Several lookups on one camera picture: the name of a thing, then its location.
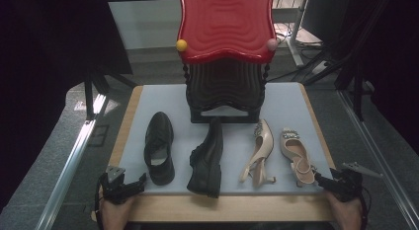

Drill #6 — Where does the black tripod stand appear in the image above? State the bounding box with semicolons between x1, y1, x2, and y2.
82;70;139;120

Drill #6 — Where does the black metal stand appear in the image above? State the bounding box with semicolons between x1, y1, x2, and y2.
302;0;396;123

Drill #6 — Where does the dark floor plate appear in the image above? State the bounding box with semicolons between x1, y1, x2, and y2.
88;124;111;148

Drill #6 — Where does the dark right gripper cable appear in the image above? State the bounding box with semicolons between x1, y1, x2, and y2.
358;186;373;230

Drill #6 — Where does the person's right hand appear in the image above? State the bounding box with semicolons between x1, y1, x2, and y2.
325;190;364;230

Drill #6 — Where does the white power strip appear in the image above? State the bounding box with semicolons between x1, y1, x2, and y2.
310;60;329;76

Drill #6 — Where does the red and black shoe rack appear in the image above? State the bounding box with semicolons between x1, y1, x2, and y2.
176;0;279;124

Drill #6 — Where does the white panel board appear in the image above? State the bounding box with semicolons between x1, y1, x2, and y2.
108;0;184;50

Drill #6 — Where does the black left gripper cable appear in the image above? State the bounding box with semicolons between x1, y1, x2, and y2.
94;177;104;230

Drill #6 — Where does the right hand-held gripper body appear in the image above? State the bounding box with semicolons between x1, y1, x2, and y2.
329;161;385;203

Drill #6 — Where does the silver aluminium floor rail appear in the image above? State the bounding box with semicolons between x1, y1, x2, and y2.
34;94;108;230
338;91;419;230

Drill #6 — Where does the beige jewelled slingback heel shoe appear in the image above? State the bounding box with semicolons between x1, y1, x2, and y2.
280;126;317;189
238;118;277;189

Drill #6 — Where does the person's left hand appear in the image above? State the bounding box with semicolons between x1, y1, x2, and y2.
99;194;136;230

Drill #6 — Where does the light blue foam mat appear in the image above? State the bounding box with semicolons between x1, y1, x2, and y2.
118;82;335;195

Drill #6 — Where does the black leather shoe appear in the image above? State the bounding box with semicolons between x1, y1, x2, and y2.
186;116;224;199
143;111;176;187

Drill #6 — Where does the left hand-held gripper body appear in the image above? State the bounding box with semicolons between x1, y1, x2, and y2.
98;165;139;205

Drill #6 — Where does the black curtain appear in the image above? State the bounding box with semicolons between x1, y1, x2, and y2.
0;0;134;213
342;0;419;155

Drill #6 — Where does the white desk frame leg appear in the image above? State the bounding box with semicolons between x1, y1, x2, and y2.
272;0;324;68

